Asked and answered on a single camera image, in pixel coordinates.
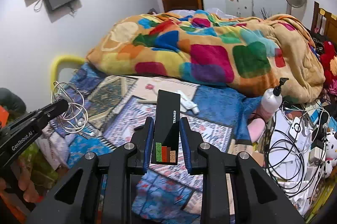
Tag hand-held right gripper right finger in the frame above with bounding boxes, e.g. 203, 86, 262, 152
179, 117, 306, 224

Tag grey cloth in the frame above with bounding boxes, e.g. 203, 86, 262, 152
0, 87, 27, 115

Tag white cat plush toy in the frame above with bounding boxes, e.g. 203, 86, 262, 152
324, 129, 337, 179

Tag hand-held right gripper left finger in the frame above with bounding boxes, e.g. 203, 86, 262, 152
26, 117, 156, 224

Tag white earphone cable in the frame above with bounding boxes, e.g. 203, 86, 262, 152
52, 81, 103, 138

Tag orange cardboard box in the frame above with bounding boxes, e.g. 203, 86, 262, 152
0, 105, 10, 123

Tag black television cable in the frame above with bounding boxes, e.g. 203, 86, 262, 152
20, 0, 44, 13

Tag white pump lotion bottle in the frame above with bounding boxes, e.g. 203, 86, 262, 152
260, 77, 289, 120

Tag long black box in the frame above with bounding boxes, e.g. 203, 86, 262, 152
151, 90, 182, 165

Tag wooden bed headboard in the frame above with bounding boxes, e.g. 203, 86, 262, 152
310, 1, 337, 39

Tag green patterned box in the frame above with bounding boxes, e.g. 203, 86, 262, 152
25, 142, 60, 188

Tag person's left hand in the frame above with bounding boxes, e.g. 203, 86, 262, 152
0, 159, 40, 204

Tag red plush toy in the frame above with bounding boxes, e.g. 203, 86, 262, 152
319, 41, 337, 88

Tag white charger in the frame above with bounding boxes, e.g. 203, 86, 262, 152
288, 121, 304, 138

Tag white squeeze tube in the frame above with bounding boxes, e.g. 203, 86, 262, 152
178, 90, 201, 115

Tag blue patchwork bedsheet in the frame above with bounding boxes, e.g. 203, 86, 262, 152
39, 64, 264, 224

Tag colourful patterned fleece blanket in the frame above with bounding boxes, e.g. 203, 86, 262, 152
86, 9, 326, 104

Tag tangle of black cables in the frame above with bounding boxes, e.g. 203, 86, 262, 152
265, 105, 333, 199

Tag yellow foam tube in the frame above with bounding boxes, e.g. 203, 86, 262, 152
50, 55, 87, 83

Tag small white cabinet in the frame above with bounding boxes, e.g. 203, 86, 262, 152
225, 0, 255, 17

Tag pink soft pouch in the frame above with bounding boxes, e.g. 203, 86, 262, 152
247, 118, 267, 146

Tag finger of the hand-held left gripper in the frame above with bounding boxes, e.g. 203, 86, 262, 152
34, 99, 70, 125

